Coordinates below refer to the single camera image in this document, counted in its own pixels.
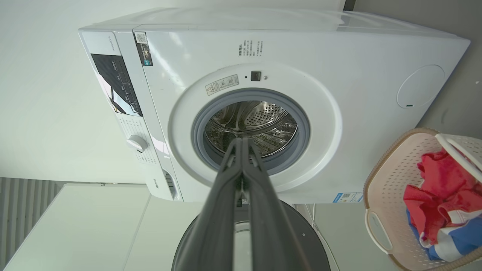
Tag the grey slatted panel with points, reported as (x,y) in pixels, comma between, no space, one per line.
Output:
(22,210)

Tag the blue and white garment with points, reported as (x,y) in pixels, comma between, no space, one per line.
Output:
(463,237)

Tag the steel washer drum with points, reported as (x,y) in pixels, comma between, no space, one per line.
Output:
(263,120)

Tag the black washer control panel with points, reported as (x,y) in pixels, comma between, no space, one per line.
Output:
(118,84)

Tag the beige plastic laundry basket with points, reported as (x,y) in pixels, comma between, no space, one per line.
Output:
(391,177)

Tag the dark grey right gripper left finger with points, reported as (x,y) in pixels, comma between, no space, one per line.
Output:
(214,226)

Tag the black round washer door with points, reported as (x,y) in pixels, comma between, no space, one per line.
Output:
(316,253)

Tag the white washer control knob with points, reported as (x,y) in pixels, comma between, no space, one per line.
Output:
(137,143)

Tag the white warning sticker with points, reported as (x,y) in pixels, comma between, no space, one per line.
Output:
(222,84)

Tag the white front-load washing machine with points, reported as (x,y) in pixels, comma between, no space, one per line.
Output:
(357,113)

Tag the round white filter cover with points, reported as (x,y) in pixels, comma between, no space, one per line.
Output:
(421,86)

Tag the red garment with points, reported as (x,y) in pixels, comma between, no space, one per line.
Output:
(440,188)

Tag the blue energy label sticker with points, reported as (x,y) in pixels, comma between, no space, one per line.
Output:
(347,197)

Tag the black QR code sticker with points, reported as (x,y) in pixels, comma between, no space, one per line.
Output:
(143,49)

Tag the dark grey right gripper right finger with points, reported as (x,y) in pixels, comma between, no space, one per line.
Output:
(267,226)

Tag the white cabinet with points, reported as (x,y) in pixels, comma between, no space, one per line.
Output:
(86,229)

